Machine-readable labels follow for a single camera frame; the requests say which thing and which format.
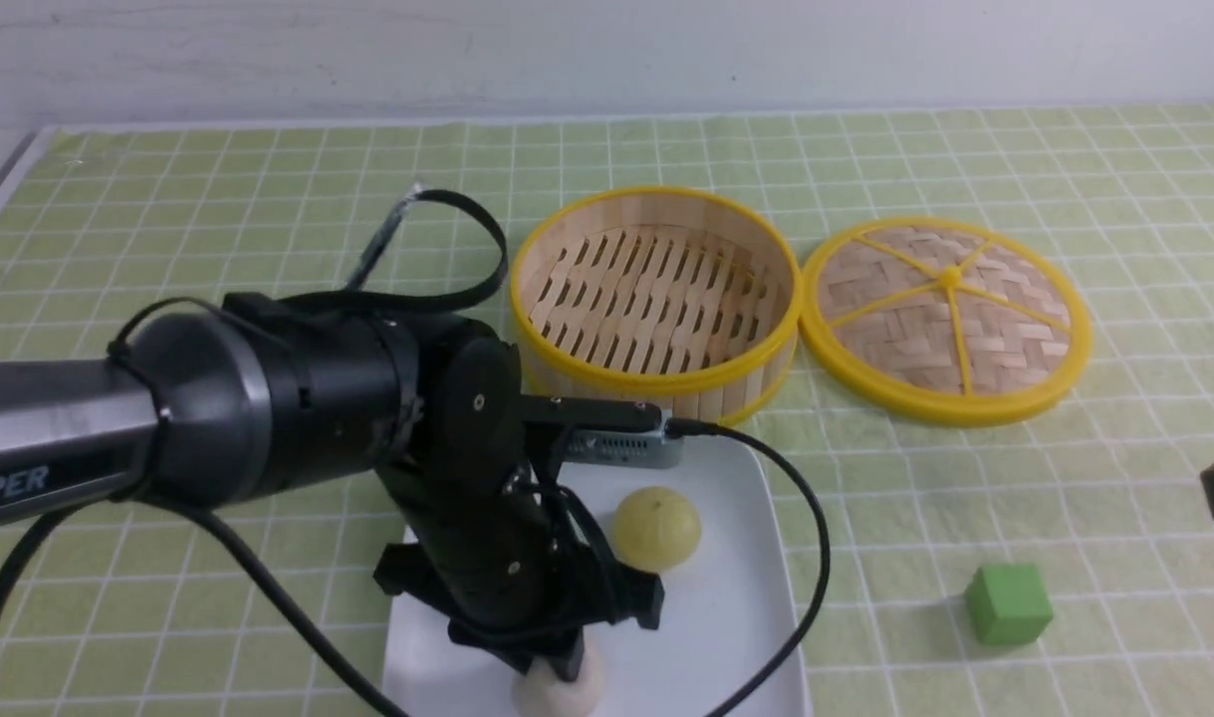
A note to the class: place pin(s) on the white steamed bun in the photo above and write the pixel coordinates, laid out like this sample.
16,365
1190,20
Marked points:
540,692

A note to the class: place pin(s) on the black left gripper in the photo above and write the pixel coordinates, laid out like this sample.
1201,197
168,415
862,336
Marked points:
521,569

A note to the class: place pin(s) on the yellow woven steamer lid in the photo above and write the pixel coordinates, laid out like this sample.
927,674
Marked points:
944,322

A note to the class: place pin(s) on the white square plate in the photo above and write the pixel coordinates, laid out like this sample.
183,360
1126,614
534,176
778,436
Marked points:
726,611

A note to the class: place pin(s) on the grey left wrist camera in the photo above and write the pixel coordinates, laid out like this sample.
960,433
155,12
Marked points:
603,432

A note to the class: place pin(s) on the green checkered tablecloth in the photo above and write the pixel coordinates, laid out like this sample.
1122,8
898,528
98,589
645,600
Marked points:
130,612

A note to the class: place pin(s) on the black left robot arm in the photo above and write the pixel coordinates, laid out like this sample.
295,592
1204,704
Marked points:
193,412

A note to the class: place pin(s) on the yellow bun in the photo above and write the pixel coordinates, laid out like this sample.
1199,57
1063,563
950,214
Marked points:
655,529

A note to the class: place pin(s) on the green cube block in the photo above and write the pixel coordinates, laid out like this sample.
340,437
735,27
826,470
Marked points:
1008,604

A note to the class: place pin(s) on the yellow bamboo steamer basket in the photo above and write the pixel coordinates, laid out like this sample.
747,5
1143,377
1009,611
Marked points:
658,294

